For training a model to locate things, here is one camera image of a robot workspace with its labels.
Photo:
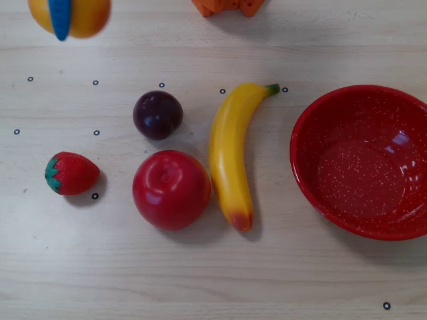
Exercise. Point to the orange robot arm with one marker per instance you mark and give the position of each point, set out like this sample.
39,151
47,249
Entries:
213,6

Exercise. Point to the red toy apple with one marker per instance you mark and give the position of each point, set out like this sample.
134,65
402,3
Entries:
171,190

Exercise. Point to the yellow toy banana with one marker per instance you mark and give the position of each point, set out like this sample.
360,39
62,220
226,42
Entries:
230,150

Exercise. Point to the red speckled enamel bowl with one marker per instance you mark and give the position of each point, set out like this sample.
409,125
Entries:
360,166

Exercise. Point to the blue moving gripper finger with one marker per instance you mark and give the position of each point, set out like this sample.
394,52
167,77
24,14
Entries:
61,20

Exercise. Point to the yellow orange toy peach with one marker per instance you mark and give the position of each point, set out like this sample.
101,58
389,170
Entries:
90,16

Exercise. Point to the dark purple toy plum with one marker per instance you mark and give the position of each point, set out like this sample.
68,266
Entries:
156,115

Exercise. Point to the red toy strawberry green leaves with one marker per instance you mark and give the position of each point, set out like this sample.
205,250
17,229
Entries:
76,173

